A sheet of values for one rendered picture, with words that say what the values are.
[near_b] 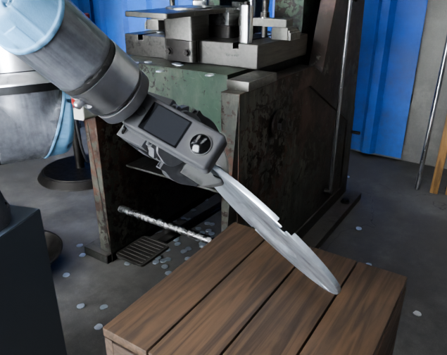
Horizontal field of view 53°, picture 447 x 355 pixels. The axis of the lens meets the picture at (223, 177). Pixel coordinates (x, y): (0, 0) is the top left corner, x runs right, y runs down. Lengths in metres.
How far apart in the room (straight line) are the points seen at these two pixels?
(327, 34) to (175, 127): 1.00
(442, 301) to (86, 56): 1.25
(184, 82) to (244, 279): 0.55
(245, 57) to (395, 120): 1.36
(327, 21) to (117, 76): 1.05
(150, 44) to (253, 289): 0.79
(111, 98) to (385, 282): 0.60
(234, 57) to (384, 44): 1.25
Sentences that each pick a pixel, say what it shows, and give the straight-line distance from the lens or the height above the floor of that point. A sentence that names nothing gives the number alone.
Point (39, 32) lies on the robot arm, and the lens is 0.45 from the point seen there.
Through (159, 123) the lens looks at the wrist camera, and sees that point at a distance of 0.52.
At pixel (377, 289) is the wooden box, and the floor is 0.35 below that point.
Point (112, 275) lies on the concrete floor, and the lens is 1.49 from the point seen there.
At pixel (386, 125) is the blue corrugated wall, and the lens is 2.41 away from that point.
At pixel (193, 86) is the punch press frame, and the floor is 0.60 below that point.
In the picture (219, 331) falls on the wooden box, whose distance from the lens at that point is 0.75.
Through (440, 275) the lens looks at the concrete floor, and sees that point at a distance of 1.60.
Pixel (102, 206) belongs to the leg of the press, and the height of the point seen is 0.20.
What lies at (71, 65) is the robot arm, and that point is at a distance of 0.47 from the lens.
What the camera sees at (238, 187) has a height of 0.60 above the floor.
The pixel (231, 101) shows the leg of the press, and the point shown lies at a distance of 1.02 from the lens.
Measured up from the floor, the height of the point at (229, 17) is 0.76.
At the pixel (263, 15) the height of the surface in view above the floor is 0.76.
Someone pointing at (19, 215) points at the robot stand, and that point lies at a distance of 0.93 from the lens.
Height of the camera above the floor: 0.86
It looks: 24 degrees down
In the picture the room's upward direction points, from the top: straight up
